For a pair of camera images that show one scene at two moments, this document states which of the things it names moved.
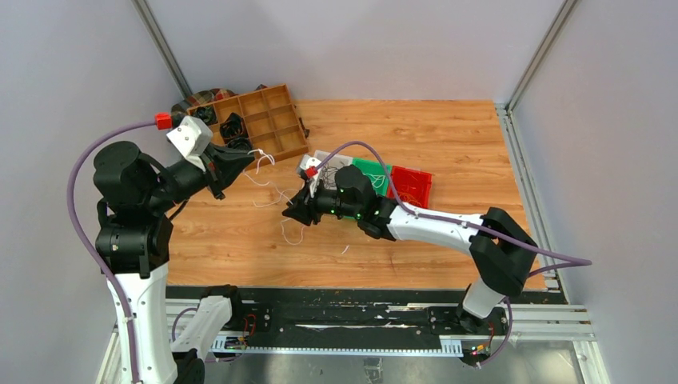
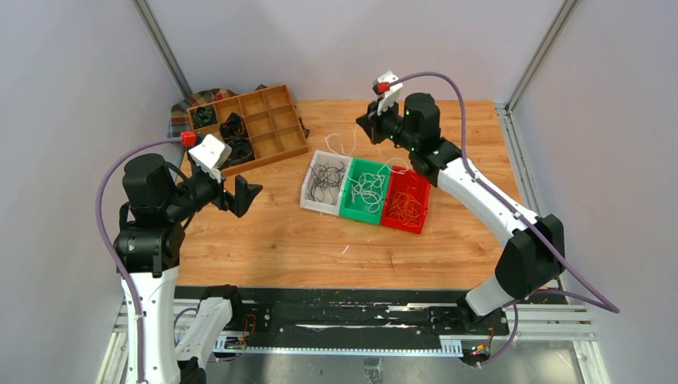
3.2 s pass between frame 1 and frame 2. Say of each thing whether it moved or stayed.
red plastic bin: stayed
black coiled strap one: stayed
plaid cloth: stayed
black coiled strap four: stayed
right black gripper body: moved
